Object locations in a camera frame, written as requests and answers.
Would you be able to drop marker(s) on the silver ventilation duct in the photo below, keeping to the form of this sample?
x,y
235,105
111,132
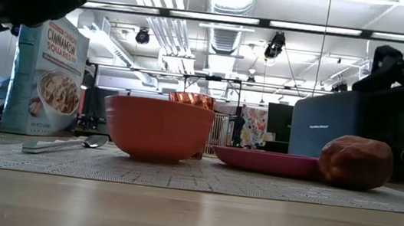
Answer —
x,y
227,35

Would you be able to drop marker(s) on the black ceiling-mounted camera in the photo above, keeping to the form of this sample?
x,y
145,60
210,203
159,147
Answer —
x,y
275,45
142,36

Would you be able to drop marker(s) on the black overhead beam with lights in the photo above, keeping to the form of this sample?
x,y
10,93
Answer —
x,y
264,22

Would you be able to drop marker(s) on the black two-slot toaster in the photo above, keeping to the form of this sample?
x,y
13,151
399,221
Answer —
x,y
323,131

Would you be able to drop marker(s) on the copper orange drinking cup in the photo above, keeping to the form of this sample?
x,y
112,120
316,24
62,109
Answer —
x,y
192,98

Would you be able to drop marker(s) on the grey woven placemat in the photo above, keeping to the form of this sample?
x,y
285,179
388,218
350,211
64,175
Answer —
x,y
194,177

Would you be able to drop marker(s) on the pink plate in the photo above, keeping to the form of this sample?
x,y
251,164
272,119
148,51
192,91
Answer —
x,y
265,162

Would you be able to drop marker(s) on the red apple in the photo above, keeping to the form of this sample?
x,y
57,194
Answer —
x,y
356,163

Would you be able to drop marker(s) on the cinnamon squares cereal box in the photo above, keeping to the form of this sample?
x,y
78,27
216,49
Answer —
x,y
48,86

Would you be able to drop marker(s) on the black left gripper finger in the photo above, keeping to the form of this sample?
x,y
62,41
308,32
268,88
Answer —
x,y
57,0

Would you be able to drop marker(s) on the orange bowl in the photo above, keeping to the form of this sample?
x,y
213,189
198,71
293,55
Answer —
x,y
157,130

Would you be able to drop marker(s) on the background black robot arm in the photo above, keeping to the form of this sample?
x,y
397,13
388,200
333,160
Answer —
x,y
238,129

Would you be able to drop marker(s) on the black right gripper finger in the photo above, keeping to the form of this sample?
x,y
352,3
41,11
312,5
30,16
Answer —
x,y
386,70

